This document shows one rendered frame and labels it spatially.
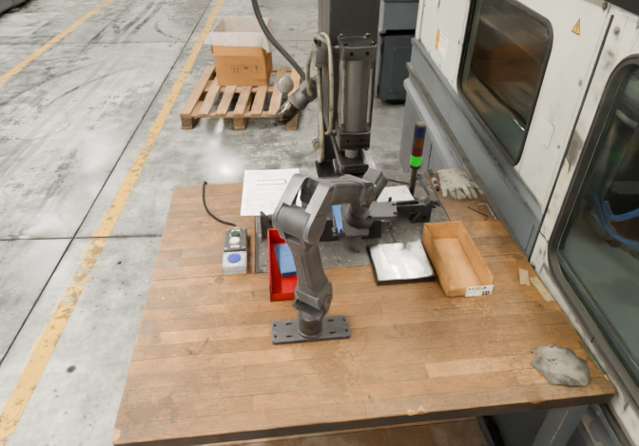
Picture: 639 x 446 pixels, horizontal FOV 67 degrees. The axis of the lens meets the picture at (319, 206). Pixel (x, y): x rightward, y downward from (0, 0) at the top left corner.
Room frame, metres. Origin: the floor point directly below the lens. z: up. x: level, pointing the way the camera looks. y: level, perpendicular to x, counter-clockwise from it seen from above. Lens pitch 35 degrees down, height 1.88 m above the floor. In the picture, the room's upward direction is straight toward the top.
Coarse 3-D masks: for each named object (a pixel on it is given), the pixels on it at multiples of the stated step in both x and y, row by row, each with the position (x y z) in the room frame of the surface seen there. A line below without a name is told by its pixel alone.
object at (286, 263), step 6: (276, 246) 1.14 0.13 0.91; (282, 246) 1.14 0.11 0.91; (288, 246) 1.14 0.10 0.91; (276, 252) 1.11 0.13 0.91; (282, 252) 1.11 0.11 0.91; (282, 258) 1.09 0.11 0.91; (288, 258) 1.09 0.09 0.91; (282, 264) 1.06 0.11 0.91; (288, 264) 1.06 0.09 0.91; (294, 264) 1.06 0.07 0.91; (282, 270) 1.03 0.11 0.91; (288, 270) 1.03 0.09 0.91; (294, 270) 1.01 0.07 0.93; (282, 276) 1.01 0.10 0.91
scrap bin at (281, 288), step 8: (272, 232) 1.16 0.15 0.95; (272, 240) 1.16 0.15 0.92; (280, 240) 1.16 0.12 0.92; (272, 248) 1.13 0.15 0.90; (272, 256) 1.10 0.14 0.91; (272, 264) 1.06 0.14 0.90; (272, 272) 1.03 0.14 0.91; (280, 272) 1.03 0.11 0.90; (272, 280) 1.00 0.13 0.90; (280, 280) 1.00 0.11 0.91; (288, 280) 1.00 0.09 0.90; (296, 280) 1.00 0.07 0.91; (272, 288) 0.96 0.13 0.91; (280, 288) 0.96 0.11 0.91; (288, 288) 0.96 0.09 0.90; (272, 296) 0.92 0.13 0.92; (280, 296) 0.92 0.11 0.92; (288, 296) 0.92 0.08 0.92
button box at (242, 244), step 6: (204, 198) 1.41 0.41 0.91; (204, 204) 1.36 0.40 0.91; (222, 222) 1.27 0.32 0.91; (228, 222) 1.26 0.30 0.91; (234, 228) 1.20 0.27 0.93; (240, 228) 1.20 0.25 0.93; (228, 234) 1.17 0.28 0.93; (246, 234) 1.18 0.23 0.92; (228, 240) 1.14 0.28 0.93; (240, 240) 1.14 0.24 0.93; (246, 240) 1.16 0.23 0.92; (228, 246) 1.11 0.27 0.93; (234, 246) 1.11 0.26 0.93; (240, 246) 1.11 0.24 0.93; (246, 246) 1.13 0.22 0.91; (246, 252) 1.12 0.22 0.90
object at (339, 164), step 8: (336, 144) 1.30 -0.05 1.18; (336, 152) 1.26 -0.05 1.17; (344, 152) 1.25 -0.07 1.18; (352, 152) 1.21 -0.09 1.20; (360, 152) 1.25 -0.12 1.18; (328, 160) 1.27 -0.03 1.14; (336, 160) 1.25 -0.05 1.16; (344, 160) 1.20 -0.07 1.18; (352, 160) 1.20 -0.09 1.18; (360, 160) 1.20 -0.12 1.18; (368, 160) 1.27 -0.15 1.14; (320, 168) 1.22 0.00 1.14; (328, 168) 1.22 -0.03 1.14; (336, 168) 1.20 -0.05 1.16; (344, 168) 1.17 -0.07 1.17; (352, 168) 1.17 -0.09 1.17; (360, 168) 1.18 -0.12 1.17; (376, 168) 1.22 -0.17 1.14; (320, 176) 1.18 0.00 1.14; (328, 176) 1.18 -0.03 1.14; (336, 176) 1.18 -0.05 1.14; (360, 176) 1.19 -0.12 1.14
